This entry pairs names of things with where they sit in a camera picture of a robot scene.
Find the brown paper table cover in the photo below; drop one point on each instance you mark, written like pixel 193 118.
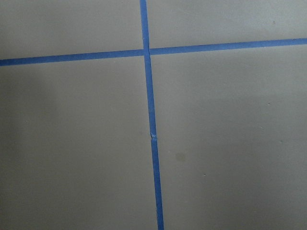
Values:
pixel 153 114

